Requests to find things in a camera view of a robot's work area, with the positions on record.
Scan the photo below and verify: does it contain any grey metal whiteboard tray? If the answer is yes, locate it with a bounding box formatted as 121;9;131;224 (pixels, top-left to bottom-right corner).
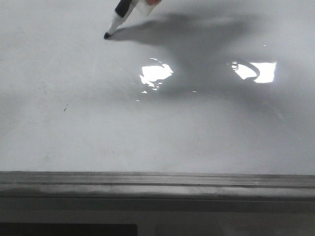
0;171;315;199

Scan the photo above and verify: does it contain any white whiteboard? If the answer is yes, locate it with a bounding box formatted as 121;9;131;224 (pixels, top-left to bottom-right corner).
0;0;315;175

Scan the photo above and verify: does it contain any black and white whiteboard marker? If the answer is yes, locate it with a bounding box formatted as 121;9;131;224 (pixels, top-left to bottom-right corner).
103;0;139;39

